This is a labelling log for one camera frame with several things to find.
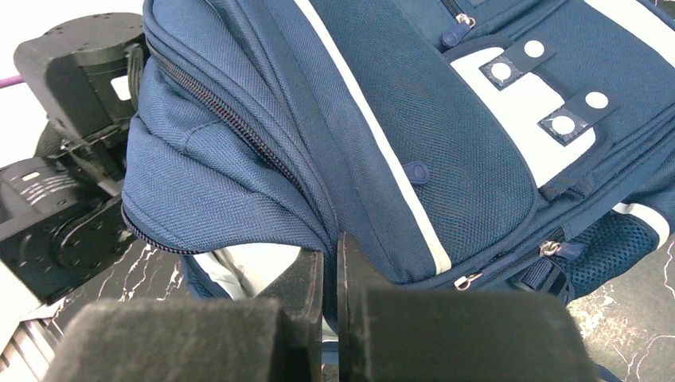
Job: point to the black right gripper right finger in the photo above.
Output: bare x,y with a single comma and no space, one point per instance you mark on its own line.
388,333

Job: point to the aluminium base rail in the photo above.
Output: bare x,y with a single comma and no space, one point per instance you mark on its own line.
30,350

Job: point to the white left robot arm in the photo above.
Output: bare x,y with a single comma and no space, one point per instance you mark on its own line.
61,223

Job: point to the navy blue student backpack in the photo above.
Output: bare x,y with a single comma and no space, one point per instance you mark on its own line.
520,146

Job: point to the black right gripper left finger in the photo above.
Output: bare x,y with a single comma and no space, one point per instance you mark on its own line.
275,336

